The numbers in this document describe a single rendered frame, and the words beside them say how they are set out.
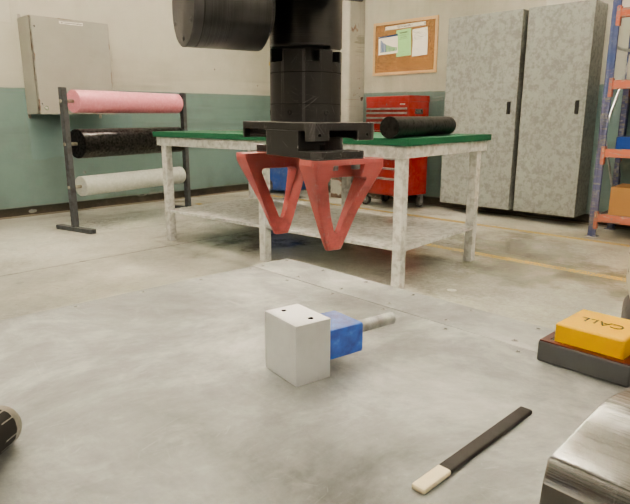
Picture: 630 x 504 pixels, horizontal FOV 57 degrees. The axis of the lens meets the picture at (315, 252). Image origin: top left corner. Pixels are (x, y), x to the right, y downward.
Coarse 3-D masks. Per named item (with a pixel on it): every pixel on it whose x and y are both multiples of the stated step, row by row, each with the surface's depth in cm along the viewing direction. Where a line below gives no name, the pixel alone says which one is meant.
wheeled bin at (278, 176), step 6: (270, 168) 781; (276, 168) 774; (282, 168) 768; (270, 174) 784; (276, 174) 777; (282, 174) 770; (270, 180) 785; (276, 180) 780; (282, 180) 773; (270, 186) 783; (276, 186) 783; (282, 186) 776
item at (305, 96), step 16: (272, 64) 45; (288, 64) 43; (304, 64) 43; (320, 64) 43; (336, 64) 44; (272, 80) 45; (288, 80) 44; (304, 80) 43; (320, 80) 44; (336, 80) 45; (272, 96) 45; (288, 96) 44; (304, 96) 44; (320, 96) 44; (336, 96) 45; (272, 112) 46; (288, 112) 44; (304, 112) 44; (320, 112) 44; (336, 112) 45; (256, 128) 47; (272, 128) 45; (288, 128) 43; (304, 128) 42; (320, 128) 42; (336, 128) 43; (352, 128) 43; (368, 128) 44
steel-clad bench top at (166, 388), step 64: (0, 320) 64; (64, 320) 64; (128, 320) 64; (192, 320) 64; (256, 320) 64; (448, 320) 64; (512, 320) 64; (0, 384) 49; (64, 384) 49; (128, 384) 49; (192, 384) 49; (256, 384) 49; (320, 384) 49; (384, 384) 49; (448, 384) 49; (512, 384) 49; (576, 384) 49; (64, 448) 39; (128, 448) 39; (192, 448) 39; (256, 448) 39; (320, 448) 39; (384, 448) 39; (448, 448) 39; (512, 448) 39
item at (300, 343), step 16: (272, 320) 50; (288, 320) 48; (304, 320) 48; (320, 320) 48; (336, 320) 52; (352, 320) 52; (368, 320) 55; (384, 320) 56; (272, 336) 50; (288, 336) 48; (304, 336) 48; (320, 336) 49; (336, 336) 50; (352, 336) 51; (272, 352) 51; (288, 352) 48; (304, 352) 48; (320, 352) 49; (336, 352) 51; (352, 352) 52; (272, 368) 51; (288, 368) 49; (304, 368) 48; (320, 368) 49; (304, 384) 49
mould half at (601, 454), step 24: (600, 408) 17; (624, 408) 17; (576, 432) 16; (600, 432) 16; (624, 432) 16; (552, 456) 16; (576, 456) 15; (600, 456) 15; (624, 456) 15; (552, 480) 15; (576, 480) 15; (600, 480) 15; (624, 480) 14
